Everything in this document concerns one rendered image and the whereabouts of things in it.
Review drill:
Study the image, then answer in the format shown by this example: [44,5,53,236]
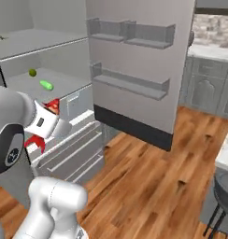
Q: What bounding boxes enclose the grey fridge door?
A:
[85,0,197,153]

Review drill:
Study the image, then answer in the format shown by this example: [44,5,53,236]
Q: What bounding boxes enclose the grey fridge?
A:
[0,0,107,210]

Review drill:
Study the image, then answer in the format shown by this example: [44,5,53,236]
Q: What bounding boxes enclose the glass fridge rack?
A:
[6,66,93,101]
[0,28,90,63]

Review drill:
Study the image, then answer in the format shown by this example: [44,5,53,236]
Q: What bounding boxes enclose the green cucumber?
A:
[39,79,54,91]

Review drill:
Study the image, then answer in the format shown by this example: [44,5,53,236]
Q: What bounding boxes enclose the long grey door shelf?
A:
[90,61,171,102]

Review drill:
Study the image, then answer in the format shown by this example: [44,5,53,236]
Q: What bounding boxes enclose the dark grey stool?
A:
[202,172,228,239]

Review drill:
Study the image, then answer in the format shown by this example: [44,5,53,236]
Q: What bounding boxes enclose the small grey door shelf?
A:
[87,17,133,44]

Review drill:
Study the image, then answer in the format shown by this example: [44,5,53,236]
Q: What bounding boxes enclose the medium grey door shelf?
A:
[124,21,177,50]

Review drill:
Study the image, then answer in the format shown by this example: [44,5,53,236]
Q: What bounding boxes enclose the grey kitchen cupboards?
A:
[178,55,228,121]

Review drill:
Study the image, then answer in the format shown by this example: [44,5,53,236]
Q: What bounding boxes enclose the red lobster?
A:
[23,98,62,156]

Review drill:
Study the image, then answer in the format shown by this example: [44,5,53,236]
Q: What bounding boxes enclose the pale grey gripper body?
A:
[51,117,74,140]

